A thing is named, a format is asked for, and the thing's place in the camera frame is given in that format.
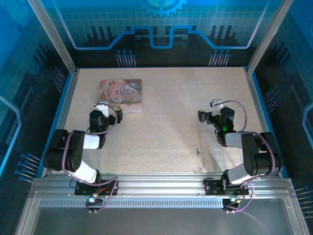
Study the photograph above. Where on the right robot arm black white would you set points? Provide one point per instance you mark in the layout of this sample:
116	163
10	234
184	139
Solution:
252	154

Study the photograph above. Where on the decorated pink tin box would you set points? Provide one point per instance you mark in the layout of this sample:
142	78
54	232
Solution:
121	94

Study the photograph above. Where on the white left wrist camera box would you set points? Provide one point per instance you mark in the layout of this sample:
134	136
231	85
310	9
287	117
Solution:
104	109

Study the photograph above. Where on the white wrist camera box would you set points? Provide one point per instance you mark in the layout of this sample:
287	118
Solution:
104	109
217	105

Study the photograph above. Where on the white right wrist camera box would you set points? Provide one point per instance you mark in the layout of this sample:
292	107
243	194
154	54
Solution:
217	105

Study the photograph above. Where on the blue edged side rail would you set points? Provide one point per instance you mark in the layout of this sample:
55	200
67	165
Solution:
64	110
259	98

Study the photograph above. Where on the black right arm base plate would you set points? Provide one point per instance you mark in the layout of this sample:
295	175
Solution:
214	187

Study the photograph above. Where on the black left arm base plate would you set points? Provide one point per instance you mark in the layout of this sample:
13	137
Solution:
84	189

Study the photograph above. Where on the aluminium mounting rail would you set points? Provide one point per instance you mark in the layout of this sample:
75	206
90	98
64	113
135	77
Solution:
159	183

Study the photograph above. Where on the aluminium frame post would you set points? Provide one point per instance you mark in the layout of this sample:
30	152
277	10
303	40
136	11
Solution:
267	34
52	36

